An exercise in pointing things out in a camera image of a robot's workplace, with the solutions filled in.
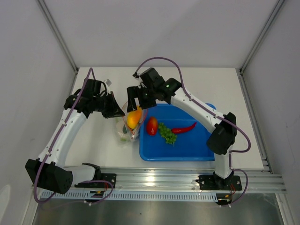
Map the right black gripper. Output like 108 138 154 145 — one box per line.
127 85 157 113

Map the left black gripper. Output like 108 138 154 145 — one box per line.
93 91 125 119

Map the yellow mango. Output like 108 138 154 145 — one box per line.
127 106 142 129

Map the green cucumber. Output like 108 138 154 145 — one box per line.
122 126 131 136

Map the clear zip bag orange zipper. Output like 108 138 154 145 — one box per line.
115 101 148 146

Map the red tomato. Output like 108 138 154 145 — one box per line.
146 117 158 136

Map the red chili pepper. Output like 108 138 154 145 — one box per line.
171 122 197 135

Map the green grape bunch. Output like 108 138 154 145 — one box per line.
158 122 177 145

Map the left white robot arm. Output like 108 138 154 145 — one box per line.
25 79 125 194

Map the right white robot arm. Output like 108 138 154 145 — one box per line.
127 67 237 189

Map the blue plastic bin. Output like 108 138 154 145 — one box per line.
139 104 214 162

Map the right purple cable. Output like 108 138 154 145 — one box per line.
133 56 251 207

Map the white slotted cable duct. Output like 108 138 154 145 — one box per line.
53 190 218 202

